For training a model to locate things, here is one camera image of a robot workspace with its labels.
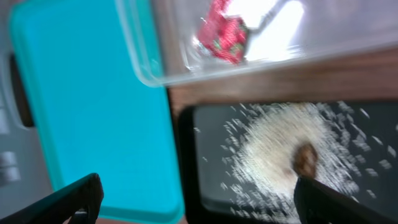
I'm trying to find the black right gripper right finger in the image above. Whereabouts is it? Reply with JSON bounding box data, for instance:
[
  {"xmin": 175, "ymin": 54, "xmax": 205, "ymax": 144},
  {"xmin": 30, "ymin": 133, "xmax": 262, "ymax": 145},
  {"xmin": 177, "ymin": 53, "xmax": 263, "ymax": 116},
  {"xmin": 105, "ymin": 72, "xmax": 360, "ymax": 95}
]
[{"xmin": 294, "ymin": 177, "xmax": 395, "ymax": 224}]

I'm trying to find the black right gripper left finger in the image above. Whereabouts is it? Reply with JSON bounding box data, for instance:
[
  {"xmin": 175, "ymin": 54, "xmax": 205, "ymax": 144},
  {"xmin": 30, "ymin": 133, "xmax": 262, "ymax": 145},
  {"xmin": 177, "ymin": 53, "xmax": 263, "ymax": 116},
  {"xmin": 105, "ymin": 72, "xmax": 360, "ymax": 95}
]
[{"xmin": 1, "ymin": 173, "xmax": 104, "ymax": 224}]

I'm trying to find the grey dishwasher rack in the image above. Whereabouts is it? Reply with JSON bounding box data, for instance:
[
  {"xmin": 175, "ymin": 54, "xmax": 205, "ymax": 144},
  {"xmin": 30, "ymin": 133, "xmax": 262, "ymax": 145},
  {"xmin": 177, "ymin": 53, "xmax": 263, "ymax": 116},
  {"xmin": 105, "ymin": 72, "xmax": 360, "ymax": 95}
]
[{"xmin": 1, "ymin": 0, "xmax": 52, "ymax": 217}]

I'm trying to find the black food waste tray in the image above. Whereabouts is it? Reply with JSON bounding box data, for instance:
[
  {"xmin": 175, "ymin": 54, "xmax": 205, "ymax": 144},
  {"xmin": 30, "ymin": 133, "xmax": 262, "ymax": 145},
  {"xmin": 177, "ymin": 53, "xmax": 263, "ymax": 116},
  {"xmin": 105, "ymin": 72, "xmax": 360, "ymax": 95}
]
[{"xmin": 177, "ymin": 100, "xmax": 398, "ymax": 224}]

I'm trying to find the brown food chunk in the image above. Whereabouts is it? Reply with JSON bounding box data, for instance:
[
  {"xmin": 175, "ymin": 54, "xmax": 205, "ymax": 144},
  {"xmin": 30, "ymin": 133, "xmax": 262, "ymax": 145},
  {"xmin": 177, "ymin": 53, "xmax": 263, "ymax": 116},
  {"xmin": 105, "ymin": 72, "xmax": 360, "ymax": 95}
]
[{"xmin": 292, "ymin": 142, "xmax": 318, "ymax": 179}]

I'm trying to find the pile of rice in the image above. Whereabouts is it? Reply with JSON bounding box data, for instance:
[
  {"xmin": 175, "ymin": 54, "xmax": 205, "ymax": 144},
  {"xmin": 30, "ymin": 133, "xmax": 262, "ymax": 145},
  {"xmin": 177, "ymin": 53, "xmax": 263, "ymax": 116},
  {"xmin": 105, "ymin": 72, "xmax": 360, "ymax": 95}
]
[{"xmin": 192, "ymin": 101, "xmax": 398, "ymax": 223}]

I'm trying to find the teal plastic tray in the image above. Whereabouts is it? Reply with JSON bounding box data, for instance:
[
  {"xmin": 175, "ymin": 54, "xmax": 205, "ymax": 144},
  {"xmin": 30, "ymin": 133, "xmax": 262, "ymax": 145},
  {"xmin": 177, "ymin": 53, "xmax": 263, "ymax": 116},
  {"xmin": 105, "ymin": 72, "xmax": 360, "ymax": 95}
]
[{"xmin": 9, "ymin": 1, "xmax": 184, "ymax": 223}]

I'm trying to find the crumpled white tissue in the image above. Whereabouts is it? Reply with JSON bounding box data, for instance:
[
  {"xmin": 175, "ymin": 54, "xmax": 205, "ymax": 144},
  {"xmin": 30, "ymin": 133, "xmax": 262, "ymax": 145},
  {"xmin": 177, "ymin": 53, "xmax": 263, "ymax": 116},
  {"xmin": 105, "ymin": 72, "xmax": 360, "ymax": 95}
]
[{"xmin": 224, "ymin": 0, "xmax": 305, "ymax": 62}]

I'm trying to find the clear plastic bin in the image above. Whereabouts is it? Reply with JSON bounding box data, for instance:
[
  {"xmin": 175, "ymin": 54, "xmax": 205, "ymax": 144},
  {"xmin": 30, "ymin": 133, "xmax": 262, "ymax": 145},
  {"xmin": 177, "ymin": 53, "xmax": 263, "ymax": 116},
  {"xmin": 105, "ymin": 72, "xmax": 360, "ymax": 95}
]
[{"xmin": 115, "ymin": 0, "xmax": 397, "ymax": 86}]

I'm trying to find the red wrapper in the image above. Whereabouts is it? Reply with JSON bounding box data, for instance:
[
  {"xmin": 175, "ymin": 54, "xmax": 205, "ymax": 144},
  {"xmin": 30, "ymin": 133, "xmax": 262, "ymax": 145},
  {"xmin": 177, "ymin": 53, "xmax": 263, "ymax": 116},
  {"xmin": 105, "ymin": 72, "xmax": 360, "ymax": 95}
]
[{"xmin": 197, "ymin": 0, "xmax": 248, "ymax": 64}]

